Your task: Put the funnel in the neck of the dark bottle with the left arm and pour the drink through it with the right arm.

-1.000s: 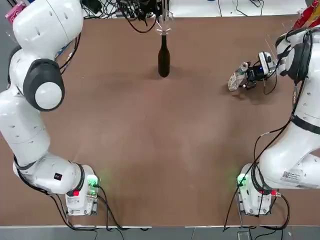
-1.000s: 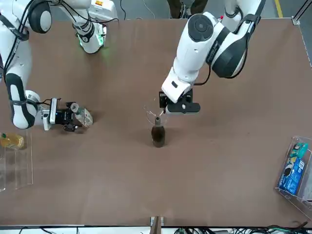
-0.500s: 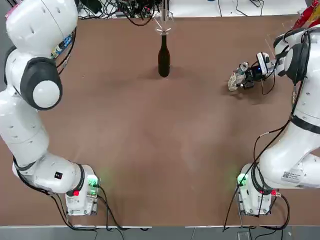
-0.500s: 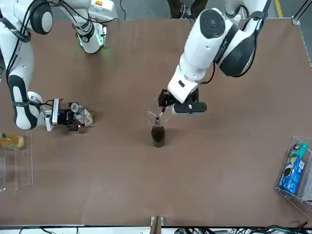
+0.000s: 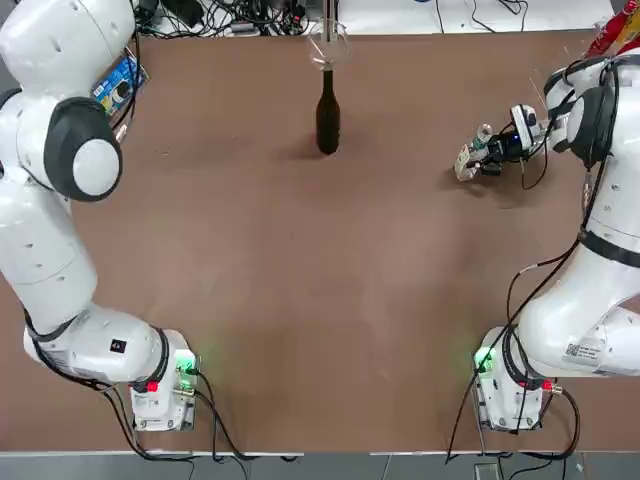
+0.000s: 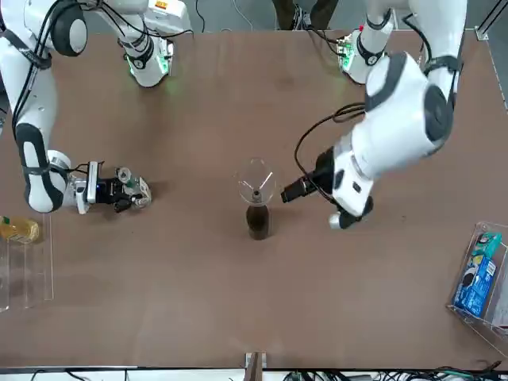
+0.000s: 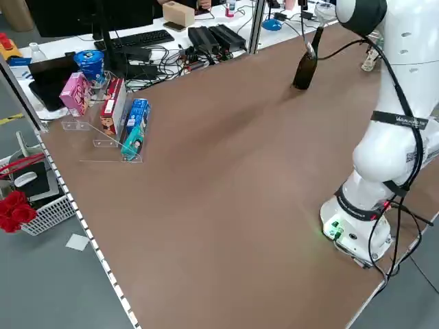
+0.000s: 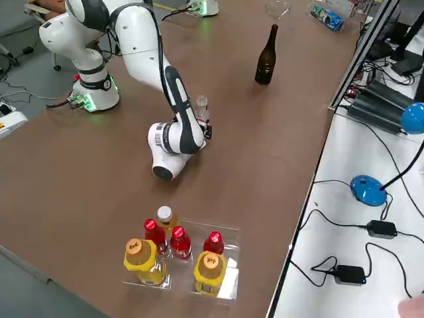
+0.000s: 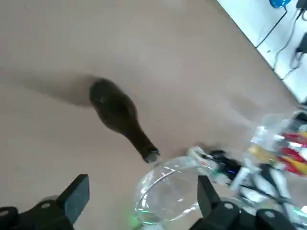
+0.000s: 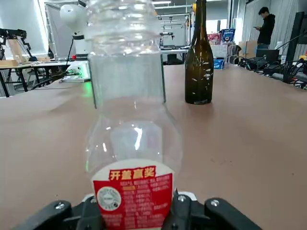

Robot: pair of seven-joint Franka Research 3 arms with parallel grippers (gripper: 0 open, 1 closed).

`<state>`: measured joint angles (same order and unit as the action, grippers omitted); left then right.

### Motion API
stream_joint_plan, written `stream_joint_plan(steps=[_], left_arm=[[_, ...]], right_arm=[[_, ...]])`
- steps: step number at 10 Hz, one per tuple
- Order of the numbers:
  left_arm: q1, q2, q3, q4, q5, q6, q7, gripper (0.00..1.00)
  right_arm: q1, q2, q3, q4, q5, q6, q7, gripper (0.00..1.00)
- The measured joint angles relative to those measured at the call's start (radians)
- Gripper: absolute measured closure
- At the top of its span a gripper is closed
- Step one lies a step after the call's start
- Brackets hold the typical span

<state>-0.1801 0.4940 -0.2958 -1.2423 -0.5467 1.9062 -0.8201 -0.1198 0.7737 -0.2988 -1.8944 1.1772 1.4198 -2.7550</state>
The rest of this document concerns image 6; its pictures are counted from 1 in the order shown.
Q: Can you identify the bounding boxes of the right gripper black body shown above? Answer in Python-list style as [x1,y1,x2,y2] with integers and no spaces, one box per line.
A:
[97,177,121,205]

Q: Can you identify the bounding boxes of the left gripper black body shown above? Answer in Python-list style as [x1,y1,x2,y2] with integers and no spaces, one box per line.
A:
[312,146,338,196]

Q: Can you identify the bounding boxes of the clear plastic drink bottle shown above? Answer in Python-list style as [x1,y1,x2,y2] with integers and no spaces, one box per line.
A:
[114,166,152,210]

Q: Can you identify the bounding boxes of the dark brown glass bottle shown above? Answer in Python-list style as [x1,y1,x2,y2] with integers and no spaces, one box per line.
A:
[245,190,271,241]

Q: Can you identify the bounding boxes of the white-capped yellow drink bottle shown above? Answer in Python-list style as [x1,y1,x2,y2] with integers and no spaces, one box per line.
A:
[0,216,40,244]

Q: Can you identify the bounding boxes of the clear acrylic bottle shelf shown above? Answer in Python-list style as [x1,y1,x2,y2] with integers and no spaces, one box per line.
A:
[0,211,55,314]

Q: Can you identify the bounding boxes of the green circuit board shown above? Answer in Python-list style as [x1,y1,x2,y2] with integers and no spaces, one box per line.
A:
[336,33,355,72]
[157,37,176,76]

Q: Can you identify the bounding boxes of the clear acrylic snack bin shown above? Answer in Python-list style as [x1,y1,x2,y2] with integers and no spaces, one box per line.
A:
[447,221,508,352]

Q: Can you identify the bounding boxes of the teal snack packet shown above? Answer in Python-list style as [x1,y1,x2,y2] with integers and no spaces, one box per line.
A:
[471,233,503,258]

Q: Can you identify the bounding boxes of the white controller box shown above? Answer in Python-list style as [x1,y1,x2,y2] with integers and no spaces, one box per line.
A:
[147,0,192,33]

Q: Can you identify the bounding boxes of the blue biscuit packet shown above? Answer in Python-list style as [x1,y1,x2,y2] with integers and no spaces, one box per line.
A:
[452,256,499,318]

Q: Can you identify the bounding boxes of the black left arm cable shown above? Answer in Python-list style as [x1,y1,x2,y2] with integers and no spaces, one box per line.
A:
[295,102,368,207]

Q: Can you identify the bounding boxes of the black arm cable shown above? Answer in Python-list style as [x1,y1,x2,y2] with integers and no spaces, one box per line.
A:
[295,102,368,207]
[10,0,154,134]

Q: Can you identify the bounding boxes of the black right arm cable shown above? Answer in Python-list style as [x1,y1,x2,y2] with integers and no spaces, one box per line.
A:
[10,0,154,134]

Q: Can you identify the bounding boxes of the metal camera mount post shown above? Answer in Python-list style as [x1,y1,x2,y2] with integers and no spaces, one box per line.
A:
[244,351,269,381]

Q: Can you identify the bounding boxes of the tangled black cables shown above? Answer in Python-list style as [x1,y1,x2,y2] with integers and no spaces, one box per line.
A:
[277,363,503,381]

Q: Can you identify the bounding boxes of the aluminium frame post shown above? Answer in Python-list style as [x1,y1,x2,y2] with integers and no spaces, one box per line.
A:
[474,0,508,112]

